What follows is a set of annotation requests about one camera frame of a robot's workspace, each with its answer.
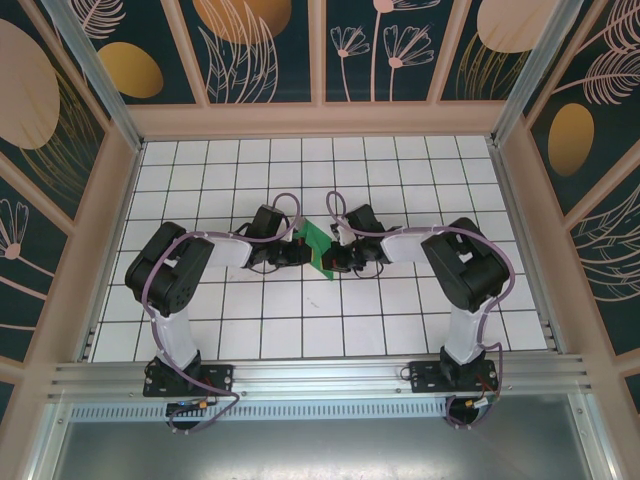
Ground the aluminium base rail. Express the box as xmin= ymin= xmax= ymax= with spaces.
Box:
xmin=47 ymin=353 xmax=595 ymax=401

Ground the perforated metal cable duct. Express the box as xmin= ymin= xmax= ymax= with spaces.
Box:
xmin=69 ymin=403 xmax=454 ymax=422

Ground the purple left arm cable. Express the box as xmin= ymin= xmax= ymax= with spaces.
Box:
xmin=142 ymin=192 xmax=307 ymax=436

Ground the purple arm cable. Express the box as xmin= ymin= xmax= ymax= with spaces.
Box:
xmin=142 ymin=192 xmax=307 ymax=436
xmin=325 ymin=189 xmax=517 ymax=431

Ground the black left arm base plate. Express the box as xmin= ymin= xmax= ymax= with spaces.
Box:
xmin=143 ymin=363 xmax=235 ymax=399

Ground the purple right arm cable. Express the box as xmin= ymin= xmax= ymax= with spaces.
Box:
xmin=325 ymin=189 xmax=517 ymax=431

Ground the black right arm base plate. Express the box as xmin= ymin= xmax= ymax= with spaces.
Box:
xmin=409 ymin=359 xmax=501 ymax=394

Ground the aluminium side rail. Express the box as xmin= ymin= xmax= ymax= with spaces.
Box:
xmin=487 ymin=137 xmax=569 ymax=354
xmin=74 ymin=142 xmax=146 ymax=362

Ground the aluminium corner post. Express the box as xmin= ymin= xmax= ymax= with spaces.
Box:
xmin=42 ymin=0 xmax=147 ymax=152
xmin=491 ymin=0 xmax=584 ymax=147

